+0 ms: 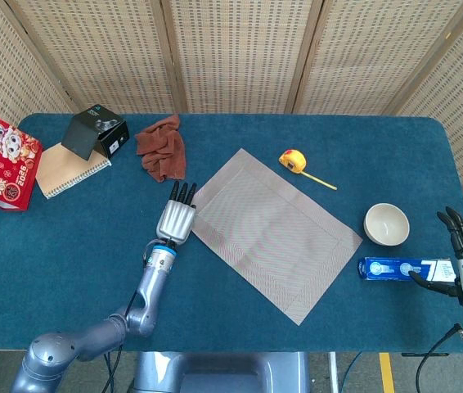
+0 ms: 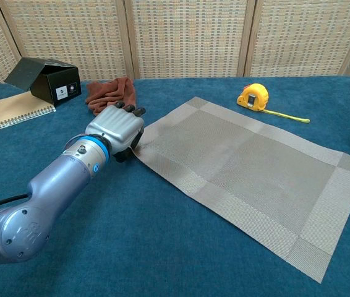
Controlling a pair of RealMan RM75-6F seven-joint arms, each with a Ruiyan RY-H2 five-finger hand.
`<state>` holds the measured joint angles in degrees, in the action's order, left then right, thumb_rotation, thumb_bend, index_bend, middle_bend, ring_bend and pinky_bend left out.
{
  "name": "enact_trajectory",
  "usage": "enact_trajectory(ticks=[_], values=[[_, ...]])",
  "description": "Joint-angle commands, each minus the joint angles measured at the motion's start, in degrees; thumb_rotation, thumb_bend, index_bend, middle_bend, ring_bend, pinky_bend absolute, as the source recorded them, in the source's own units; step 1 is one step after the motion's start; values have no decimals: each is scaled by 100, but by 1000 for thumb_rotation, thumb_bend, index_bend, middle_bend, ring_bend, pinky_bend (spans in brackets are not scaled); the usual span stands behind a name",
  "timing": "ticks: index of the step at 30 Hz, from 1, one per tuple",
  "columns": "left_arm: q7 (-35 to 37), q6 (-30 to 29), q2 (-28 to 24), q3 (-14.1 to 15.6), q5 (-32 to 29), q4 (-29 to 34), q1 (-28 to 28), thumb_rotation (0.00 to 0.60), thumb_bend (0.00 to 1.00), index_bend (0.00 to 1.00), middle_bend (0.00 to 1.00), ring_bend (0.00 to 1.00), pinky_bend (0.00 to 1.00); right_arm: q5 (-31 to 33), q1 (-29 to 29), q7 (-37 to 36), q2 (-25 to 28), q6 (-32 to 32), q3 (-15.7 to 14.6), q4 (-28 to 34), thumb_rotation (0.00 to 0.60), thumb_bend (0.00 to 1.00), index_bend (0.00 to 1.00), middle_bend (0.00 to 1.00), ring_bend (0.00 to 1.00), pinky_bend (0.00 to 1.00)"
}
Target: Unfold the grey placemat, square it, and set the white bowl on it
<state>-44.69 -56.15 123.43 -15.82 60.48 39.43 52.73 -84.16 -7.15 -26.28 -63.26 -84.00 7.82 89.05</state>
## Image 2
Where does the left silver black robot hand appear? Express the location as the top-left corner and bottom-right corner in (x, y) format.
(85, 101), (147, 163)

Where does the grey woven placemat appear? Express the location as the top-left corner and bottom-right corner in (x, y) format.
(133, 96), (350, 284)

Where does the brown crumpled cloth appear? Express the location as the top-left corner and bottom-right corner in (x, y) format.
(85, 77), (137, 117)

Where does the black open cardboard box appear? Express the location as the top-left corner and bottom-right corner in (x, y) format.
(4, 56), (82, 106)

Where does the woven bamboo folding screen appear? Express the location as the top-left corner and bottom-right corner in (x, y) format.
(0, 0), (350, 82)

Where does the tan spiral notebook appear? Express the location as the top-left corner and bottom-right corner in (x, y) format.
(0, 91), (57, 136)

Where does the blue felt table cover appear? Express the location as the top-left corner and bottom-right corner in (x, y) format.
(0, 75), (350, 297)

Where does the yellow tape measure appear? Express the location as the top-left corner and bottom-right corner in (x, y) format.
(236, 83), (311, 124)

